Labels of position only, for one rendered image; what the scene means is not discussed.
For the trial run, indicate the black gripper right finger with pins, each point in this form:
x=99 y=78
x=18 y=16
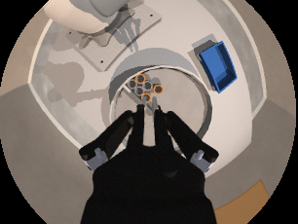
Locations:
x=193 y=148

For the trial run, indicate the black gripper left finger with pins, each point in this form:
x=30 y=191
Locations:
x=99 y=151

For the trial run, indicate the blue plastic crate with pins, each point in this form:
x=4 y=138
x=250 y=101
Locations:
x=217 y=63

